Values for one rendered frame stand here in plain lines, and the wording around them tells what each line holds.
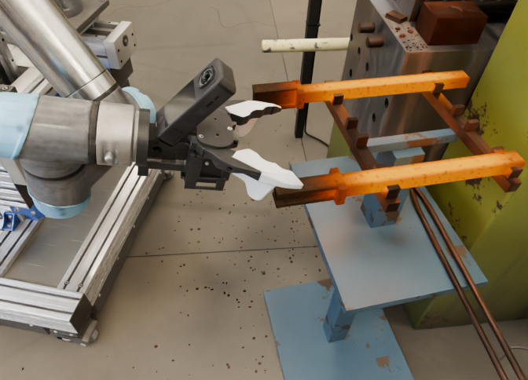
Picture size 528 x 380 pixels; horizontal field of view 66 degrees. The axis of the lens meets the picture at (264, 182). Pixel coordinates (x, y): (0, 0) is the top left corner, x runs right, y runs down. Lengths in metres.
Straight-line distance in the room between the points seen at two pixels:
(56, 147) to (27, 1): 0.21
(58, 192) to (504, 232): 0.99
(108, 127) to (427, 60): 0.75
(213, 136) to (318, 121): 1.76
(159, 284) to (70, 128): 1.16
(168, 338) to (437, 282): 0.93
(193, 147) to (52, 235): 1.13
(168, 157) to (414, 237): 0.59
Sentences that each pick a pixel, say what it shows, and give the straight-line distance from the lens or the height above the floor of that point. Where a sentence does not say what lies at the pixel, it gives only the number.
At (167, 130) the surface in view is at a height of 1.06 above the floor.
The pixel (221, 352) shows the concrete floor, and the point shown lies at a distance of 1.46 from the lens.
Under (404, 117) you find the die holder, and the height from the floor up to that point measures 0.73.
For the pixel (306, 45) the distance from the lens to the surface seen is 1.58.
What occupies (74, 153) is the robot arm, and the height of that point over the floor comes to 1.05.
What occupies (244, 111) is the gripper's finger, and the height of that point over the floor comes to 1.03.
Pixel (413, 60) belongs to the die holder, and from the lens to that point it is 1.02.
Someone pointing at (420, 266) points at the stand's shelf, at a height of 0.66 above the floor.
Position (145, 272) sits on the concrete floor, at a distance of 1.63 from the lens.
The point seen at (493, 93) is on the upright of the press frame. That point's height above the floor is 0.85.
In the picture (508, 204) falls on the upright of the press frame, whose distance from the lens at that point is 1.07.
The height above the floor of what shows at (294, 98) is 0.91.
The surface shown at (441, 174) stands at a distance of 0.68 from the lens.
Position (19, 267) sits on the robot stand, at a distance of 1.54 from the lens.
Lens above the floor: 1.36
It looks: 47 degrees down
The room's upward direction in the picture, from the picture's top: 2 degrees clockwise
